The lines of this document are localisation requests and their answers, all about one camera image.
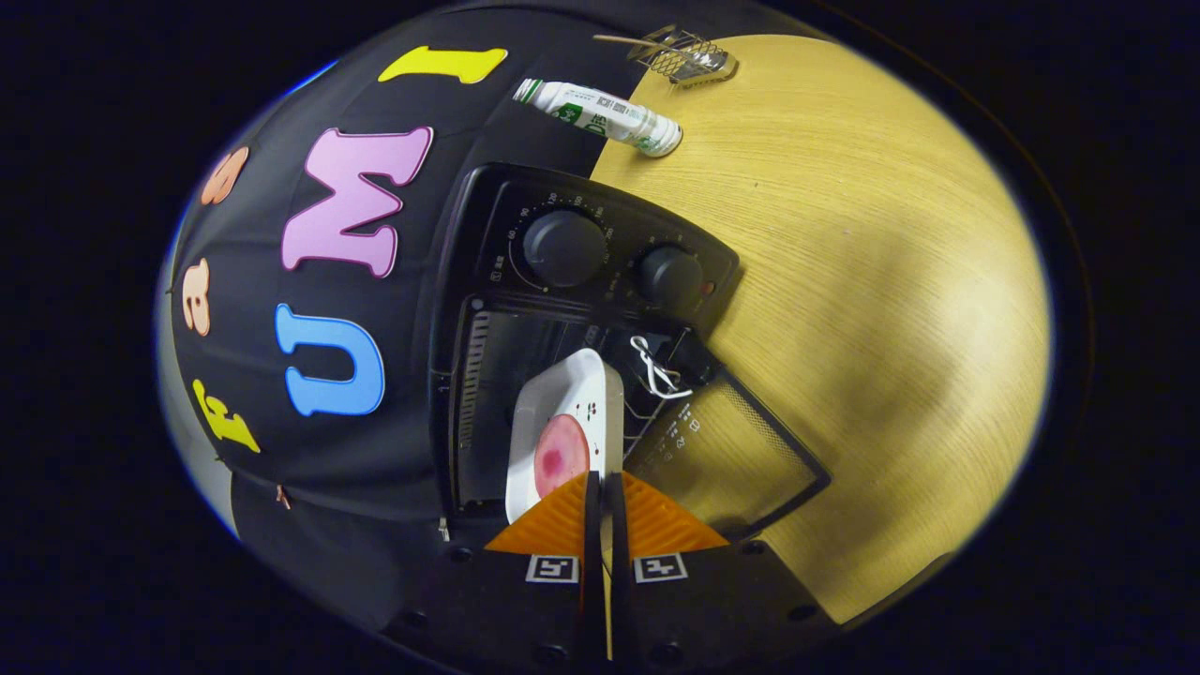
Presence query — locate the white cord loop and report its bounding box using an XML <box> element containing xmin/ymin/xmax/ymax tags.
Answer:
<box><xmin>630</xmin><ymin>336</ymin><xmax>693</xmax><ymax>401</ymax></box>

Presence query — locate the black toaster oven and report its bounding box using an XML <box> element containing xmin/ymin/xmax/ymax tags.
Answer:
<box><xmin>427</xmin><ymin>162</ymin><xmax>833</xmax><ymax>545</ymax></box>

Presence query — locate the white square plate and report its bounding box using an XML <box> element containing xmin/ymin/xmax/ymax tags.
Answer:
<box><xmin>504</xmin><ymin>348</ymin><xmax>625</xmax><ymax>524</ymax></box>

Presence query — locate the metal wire basket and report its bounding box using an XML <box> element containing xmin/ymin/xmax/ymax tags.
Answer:
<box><xmin>626</xmin><ymin>25</ymin><xmax>739</xmax><ymax>88</ymax></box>

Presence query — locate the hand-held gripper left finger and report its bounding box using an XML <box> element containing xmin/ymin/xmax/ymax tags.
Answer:
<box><xmin>389</xmin><ymin>472</ymin><xmax>608</xmax><ymax>671</ymax></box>

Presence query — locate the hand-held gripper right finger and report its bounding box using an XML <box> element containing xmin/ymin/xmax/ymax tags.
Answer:
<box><xmin>609</xmin><ymin>472</ymin><xmax>835</xmax><ymax>668</ymax></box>

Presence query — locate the pink round ham slice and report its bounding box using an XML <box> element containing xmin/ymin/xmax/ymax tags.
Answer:
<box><xmin>533</xmin><ymin>413</ymin><xmax>592</xmax><ymax>500</ymax></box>

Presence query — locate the white drink bottle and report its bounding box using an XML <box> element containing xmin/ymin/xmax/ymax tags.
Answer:
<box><xmin>512</xmin><ymin>78</ymin><xmax>683</xmax><ymax>158</ymax></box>

